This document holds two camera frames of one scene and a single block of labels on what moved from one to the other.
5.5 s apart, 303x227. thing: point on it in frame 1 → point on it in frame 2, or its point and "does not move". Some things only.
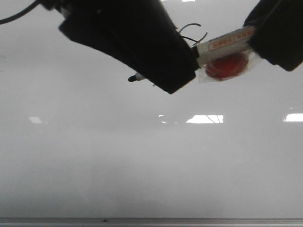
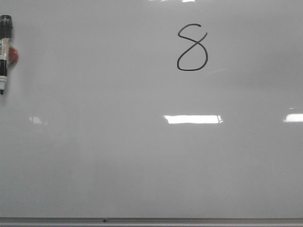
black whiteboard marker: [234, 42] → [6, 27]
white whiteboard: [79, 140] does not move
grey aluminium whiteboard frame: [151, 222] does not move
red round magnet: [227, 65] → [13, 56]
